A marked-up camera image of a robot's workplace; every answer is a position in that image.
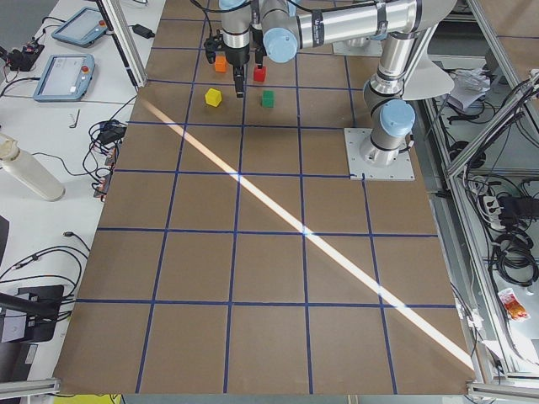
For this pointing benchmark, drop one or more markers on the near teach pendant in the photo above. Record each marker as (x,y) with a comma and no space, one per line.
(66,78)

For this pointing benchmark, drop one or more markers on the aluminium frame post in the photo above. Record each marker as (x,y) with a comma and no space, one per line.
(116,24)

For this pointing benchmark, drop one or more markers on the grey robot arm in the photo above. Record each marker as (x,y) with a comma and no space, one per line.
(238,16)
(404,71)

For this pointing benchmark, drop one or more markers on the black power adapter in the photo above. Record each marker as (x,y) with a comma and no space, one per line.
(143,31)

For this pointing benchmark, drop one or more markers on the white chair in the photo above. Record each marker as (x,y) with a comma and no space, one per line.
(423,78)

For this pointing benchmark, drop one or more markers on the red wooden block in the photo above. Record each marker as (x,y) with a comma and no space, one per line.
(259,73)

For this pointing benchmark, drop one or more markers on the yellow wooden block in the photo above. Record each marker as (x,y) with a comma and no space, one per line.
(213,97)

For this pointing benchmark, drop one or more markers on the green wooden block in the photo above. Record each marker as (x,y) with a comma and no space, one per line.
(268,99)

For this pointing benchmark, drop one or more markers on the black camera stand base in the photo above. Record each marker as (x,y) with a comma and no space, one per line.
(30,316)

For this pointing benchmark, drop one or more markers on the metal allen key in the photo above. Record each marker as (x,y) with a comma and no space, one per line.
(74,119)

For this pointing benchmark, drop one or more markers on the far teach pendant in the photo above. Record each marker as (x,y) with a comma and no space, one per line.
(82,29)

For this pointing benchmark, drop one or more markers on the teach pendant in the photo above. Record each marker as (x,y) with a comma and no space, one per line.
(66,78)
(82,29)

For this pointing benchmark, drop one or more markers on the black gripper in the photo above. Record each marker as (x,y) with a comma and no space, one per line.
(258,57)
(237,56)

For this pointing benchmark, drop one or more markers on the orange wooden block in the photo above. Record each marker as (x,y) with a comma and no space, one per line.
(220,64)

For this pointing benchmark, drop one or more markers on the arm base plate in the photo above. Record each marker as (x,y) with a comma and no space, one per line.
(366,162)
(358,47)

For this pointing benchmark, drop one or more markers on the white bottle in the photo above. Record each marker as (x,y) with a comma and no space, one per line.
(27,170)

